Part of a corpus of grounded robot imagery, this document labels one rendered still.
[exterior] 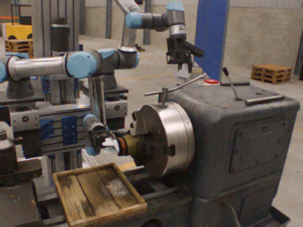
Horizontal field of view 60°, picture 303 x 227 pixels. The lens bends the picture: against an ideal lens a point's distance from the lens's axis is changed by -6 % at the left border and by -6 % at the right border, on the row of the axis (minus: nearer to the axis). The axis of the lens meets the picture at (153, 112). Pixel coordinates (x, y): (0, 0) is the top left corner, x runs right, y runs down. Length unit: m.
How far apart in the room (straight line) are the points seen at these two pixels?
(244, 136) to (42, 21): 1.26
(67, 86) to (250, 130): 1.07
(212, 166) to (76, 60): 0.72
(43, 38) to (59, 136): 0.58
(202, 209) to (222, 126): 0.39
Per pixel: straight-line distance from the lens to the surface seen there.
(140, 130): 1.16
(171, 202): 1.18
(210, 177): 1.16
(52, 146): 1.67
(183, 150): 1.09
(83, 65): 1.21
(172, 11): 1.22
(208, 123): 1.08
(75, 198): 1.17
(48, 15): 1.71
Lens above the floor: 1.58
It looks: 19 degrees down
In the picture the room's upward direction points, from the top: 3 degrees clockwise
